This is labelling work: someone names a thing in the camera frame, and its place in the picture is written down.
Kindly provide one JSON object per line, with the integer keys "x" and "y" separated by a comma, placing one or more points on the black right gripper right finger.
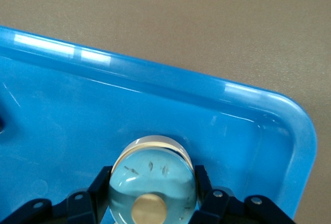
{"x": 225, "y": 211}

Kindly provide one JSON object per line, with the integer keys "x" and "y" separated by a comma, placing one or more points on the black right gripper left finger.
{"x": 85, "y": 204}

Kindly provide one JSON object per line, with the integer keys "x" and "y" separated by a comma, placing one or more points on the blue desk bell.
{"x": 152, "y": 172}

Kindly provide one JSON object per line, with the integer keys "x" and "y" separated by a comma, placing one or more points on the blue plastic tray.
{"x": 77, "y": 118}

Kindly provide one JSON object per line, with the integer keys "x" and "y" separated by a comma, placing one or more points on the brown table mat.
{"x": 181, "y": 14}

